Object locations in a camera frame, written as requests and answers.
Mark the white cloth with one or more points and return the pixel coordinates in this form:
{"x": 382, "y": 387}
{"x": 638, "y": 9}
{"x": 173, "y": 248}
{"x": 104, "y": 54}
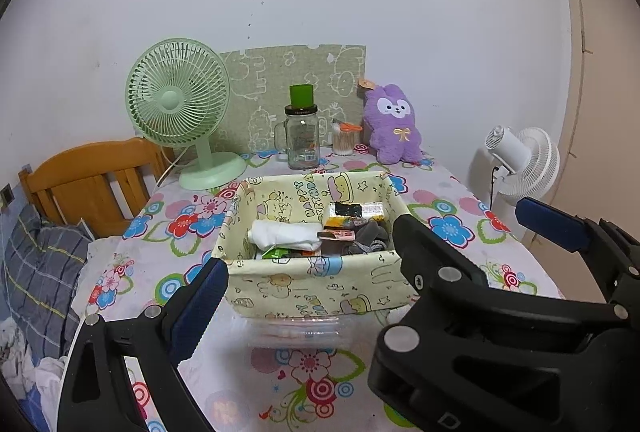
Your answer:
{"x": 50, "y": 377}
{"x": 280, "y": 234}

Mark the purple plush bunny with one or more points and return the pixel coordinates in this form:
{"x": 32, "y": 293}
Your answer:
{"x": 395, "y": 137}

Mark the green plastic cup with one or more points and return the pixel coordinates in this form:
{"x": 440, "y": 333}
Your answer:
{"x": 301, "y": 94}

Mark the white bed sheet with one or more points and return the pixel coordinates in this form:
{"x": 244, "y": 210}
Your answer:
{"x": 107, "y": 249}

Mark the green desk fan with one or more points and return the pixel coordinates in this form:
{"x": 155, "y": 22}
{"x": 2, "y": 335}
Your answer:
{"x": 170, "y": 99}

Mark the wooden headboard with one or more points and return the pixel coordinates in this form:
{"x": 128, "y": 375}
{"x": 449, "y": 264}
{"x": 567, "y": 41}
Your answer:
{"x": 75, "y": 162}

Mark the grey sock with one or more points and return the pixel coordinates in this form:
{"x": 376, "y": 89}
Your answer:
{"x": 367, "y": 237}

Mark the white crumpled cloth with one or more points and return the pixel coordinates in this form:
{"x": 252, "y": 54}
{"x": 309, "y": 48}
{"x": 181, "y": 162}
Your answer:
{"x": 50, "y": 377}

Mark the pink printed packet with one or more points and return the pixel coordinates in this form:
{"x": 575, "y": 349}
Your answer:
{"x": 337, "y": 235}

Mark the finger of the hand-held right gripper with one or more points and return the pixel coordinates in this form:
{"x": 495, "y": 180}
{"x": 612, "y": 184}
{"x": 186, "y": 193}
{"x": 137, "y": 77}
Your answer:
{"x": 440, "y": 307}
{"x": 550, "y": 222}

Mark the colourful flat packet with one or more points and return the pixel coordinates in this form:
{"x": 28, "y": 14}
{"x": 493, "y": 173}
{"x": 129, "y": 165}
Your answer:
{"x": 277, "y": 253}

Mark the white standing fan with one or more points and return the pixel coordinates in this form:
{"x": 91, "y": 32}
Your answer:
{"x": 530, "y": 164}

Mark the blue plaid pillow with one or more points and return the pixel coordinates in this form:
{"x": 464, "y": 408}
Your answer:
{"x": 40, "y": 262}

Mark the black wall switch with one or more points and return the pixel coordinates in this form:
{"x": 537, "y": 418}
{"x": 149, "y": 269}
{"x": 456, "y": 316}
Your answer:
{"x": 6, "y": 195}

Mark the cotton swab container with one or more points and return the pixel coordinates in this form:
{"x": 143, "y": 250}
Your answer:
{"x": 344, "y": 144}

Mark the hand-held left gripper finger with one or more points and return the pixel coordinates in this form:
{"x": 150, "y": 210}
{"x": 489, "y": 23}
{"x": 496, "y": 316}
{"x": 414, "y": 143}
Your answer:
{"x": 195, "y": 317}

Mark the yellow cartoon fabric basket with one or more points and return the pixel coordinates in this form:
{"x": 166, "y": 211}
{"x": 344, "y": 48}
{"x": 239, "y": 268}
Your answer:
{"x": 280, "y": 287}

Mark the glass jar mug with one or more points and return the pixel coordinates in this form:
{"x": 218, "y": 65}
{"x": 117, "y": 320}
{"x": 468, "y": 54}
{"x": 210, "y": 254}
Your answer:
{"x": 300, "y": 142}

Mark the beige door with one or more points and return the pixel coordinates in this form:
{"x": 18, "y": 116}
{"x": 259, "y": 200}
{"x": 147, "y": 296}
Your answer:
{"x": 610, "y": 87}

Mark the green patterned board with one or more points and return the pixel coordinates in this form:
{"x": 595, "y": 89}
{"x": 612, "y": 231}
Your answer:
{"x": 270, "y": 67}

